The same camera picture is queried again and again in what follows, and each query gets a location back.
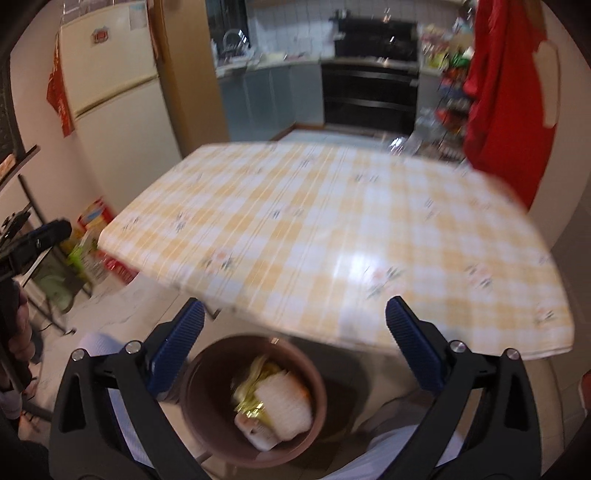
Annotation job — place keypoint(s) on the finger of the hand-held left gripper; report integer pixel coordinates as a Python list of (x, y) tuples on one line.
[(46, 234), (14, 220)]

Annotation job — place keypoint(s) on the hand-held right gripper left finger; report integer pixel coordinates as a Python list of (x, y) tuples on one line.
[(178, 344)]

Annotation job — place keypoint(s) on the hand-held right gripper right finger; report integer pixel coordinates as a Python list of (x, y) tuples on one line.
[(415, 346)]

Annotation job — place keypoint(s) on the brown round waste bin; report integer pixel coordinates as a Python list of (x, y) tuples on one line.
[(207, 415)]

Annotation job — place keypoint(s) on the gold foil wrapper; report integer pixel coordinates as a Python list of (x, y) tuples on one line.
[(251, 392)]

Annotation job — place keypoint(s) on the white foam cloth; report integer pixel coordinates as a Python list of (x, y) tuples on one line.
[(284, 408)]

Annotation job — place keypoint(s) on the person's left forearm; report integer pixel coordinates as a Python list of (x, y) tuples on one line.
[(9, 402)]

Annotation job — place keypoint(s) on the person's left hand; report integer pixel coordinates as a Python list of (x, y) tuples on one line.
[(23, 341)]

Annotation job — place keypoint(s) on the black metal shelf rack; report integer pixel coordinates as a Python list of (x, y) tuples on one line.
[(25, 184)]

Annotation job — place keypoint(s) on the green plastic bag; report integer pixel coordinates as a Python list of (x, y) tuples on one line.
[(79, 253)]

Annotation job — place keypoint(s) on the person's left leg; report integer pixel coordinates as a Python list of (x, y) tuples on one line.
[(99, 355)]

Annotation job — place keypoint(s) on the person's leg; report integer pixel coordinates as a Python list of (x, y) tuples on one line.
[(99, 355), (397, 443)]

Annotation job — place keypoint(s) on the red snack packet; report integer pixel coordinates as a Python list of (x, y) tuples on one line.
[(117, 270)]

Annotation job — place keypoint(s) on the person's right leg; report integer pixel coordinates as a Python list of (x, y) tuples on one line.
[(397, 443)]

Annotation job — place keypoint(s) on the red hanging cloth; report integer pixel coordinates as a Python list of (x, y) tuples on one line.
[(60, 92)]

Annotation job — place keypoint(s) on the table with yellow checked cloth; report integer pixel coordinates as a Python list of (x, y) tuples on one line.
[(323, 230)]

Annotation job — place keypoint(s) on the cream two-door refrigerator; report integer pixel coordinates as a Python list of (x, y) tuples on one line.
[(115, 83)]

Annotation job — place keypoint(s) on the clear plastic bags on floor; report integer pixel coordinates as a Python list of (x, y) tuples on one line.
[(406, 144)]

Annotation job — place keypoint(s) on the red fridge magnet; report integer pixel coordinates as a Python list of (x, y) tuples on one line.
[(101, 36)]

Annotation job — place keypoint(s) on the stack of clear plastic containers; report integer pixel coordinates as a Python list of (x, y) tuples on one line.
[(87, 5)]

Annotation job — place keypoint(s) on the pale fridge sticker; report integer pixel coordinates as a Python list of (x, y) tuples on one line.
[(140, 18)]

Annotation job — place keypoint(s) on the black built-in oven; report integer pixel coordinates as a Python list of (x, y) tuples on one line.
[(369, 99)]

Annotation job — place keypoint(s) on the grey lower kitchen cabinets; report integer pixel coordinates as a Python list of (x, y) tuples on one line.
[(268, 101)]

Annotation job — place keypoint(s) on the red apron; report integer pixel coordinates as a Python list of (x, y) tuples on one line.
[(503, 101)]

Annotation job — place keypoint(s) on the chrome kitchen faucet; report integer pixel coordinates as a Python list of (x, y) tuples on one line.
[(233, 42)]

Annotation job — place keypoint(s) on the dark kitchen window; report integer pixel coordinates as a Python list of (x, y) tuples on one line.
[(226, 23)]

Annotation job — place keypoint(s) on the group of condiment bottles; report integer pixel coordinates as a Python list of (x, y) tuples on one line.
[(445, 50)]

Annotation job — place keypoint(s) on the wooden door frame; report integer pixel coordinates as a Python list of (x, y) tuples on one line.
[(189, 69)]

